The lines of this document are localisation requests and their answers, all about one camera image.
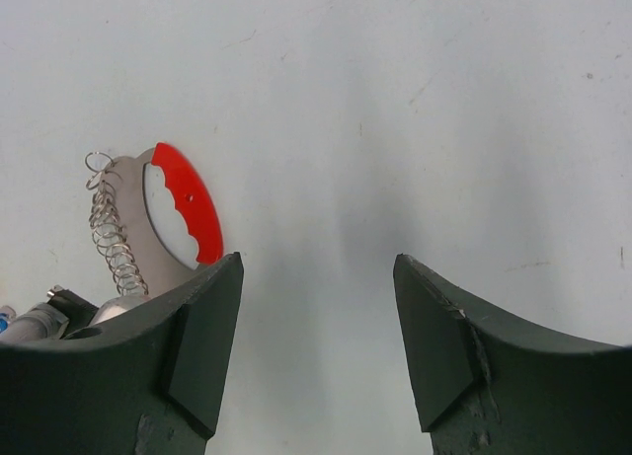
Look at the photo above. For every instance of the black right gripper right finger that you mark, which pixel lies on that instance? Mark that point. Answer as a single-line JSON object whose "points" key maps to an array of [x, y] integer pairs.
{"points": [[486, 381]]}

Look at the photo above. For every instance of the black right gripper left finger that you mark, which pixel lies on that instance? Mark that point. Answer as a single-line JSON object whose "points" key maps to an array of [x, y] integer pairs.
{"points": [[149, 381]]}

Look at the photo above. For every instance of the blue tag key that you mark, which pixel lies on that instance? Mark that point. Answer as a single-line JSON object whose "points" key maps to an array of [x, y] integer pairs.
{"points": [[63, 313]]}

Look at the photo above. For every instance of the red-handled metal key organizer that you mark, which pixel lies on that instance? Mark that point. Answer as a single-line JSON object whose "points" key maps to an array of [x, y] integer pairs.
{"points": [[152, 219]]}

